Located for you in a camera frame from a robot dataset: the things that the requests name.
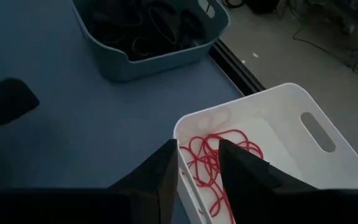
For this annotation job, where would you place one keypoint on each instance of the black floor box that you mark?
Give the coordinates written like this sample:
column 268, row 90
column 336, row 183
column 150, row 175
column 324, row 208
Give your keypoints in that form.
column 263, row 5

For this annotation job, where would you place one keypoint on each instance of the black table frame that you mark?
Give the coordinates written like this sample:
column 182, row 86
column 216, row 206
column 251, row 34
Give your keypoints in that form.
column 238, row 74

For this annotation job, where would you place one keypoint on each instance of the teal plastic basket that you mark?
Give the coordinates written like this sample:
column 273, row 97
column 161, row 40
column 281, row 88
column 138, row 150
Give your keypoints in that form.
column 120, row 65

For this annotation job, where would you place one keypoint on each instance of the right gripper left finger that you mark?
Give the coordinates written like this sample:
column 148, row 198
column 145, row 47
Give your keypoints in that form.
column 154, row 183

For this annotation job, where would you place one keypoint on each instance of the black rubber band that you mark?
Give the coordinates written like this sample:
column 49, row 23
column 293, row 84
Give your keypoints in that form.
column 141, row 51
column 110, row 25
column 158, row 28

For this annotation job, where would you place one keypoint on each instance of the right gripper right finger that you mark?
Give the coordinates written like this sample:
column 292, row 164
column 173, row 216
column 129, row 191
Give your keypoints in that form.
column 247, row 183

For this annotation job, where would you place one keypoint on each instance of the white plastic basket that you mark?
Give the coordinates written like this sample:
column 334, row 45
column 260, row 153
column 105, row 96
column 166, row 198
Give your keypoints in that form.
column 337, row 168

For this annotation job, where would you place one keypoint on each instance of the dark floor equipment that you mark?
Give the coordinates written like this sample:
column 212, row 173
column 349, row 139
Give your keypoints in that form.
column 346, row 18

